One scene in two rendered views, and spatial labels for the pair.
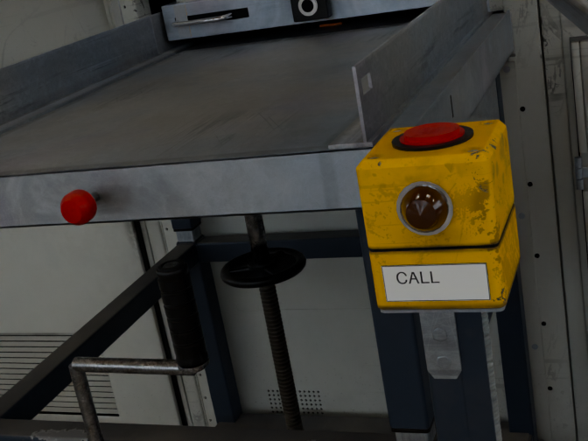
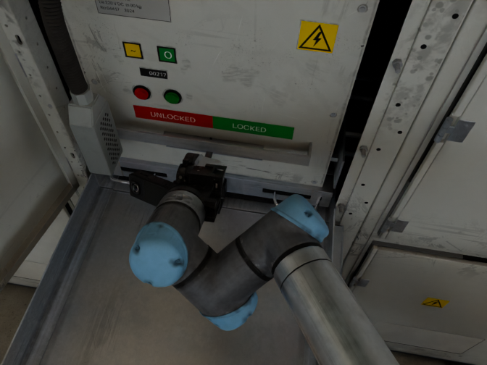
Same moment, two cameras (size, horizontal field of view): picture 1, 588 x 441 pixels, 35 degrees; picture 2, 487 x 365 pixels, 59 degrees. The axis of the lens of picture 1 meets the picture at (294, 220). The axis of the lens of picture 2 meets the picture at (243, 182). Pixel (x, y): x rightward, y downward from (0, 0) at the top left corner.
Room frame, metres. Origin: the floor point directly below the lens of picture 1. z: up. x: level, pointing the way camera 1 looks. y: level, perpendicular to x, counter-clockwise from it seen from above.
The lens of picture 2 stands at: (0.96, 0.00, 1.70)
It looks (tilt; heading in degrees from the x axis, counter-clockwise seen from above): 54 degrees down; 344
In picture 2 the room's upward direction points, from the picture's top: 3 degrees clockwise
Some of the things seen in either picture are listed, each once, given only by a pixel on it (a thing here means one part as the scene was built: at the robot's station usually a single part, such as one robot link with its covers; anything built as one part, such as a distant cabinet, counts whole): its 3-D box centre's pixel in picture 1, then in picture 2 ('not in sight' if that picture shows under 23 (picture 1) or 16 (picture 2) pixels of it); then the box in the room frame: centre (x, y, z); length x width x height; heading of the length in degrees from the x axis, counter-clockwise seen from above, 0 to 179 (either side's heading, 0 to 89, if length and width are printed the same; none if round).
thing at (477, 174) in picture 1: (442, 214); not in sight; (0.56, -0.09, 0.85); 0.08 x 0.08 x 0.10; 67
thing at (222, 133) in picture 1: (231, 106); (177, 356); (1.20, 0.05, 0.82); 0.68 x 0.62 x 0.06; 157
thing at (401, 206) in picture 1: (423, 211); not in sight; (0.52, -0.07, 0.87); 0.03 x 0.01 x 0.03; 67
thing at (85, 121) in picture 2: not in sight; (97, 132); (1.56, 0.12, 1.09); 0.08 x 0.05 x 0.17; 157
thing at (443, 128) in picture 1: (432, 142); not in sight; (0.56, -0.09, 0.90); 0.04 x 0.04 x 0.02
